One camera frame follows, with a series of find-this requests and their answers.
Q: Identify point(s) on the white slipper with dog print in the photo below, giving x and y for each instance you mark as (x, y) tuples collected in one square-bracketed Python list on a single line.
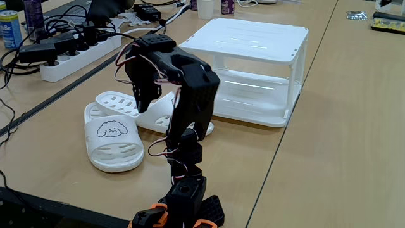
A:
[(110, 144), (158, 114)]

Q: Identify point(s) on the white plastic shoe rack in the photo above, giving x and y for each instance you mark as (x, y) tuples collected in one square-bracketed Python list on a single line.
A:
[(243, 38)]

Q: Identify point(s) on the black power brick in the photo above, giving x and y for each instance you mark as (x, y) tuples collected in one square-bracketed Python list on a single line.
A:
[(147, 12)]

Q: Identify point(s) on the white power strip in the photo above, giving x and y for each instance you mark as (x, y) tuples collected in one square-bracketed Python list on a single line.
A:
[(79, 60)]

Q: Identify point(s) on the black power plug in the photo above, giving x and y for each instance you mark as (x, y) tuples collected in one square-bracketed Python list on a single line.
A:
[(89, 31)]

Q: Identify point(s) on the dark laptop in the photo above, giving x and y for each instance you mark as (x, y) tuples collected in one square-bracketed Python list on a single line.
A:
[(104, 8)]

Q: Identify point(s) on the black plug adapter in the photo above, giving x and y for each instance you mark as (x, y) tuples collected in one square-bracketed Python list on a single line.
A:
[(63, 42), (38, 52)]

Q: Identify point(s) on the white paper cup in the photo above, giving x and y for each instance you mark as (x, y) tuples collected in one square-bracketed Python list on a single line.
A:
[(205, 9)]

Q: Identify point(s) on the tall purple drinks can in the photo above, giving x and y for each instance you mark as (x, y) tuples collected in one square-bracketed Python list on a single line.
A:
[(33, 19)]

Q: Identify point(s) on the blue white drinks can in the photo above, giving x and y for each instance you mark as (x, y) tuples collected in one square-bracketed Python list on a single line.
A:
[(11, 30)]

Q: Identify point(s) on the black base board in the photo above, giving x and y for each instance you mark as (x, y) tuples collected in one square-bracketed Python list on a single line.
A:
[(47, 212)]

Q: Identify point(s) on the black yellow flat device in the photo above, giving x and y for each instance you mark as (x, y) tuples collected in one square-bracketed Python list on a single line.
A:
[(387, 23)]

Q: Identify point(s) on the clear plastic box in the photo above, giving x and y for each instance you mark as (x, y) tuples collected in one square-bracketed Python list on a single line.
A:
[(390, 5)]

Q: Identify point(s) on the small white plastic bracket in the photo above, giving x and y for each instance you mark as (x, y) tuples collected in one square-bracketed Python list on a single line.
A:
[(136, 19), (115, 22)]

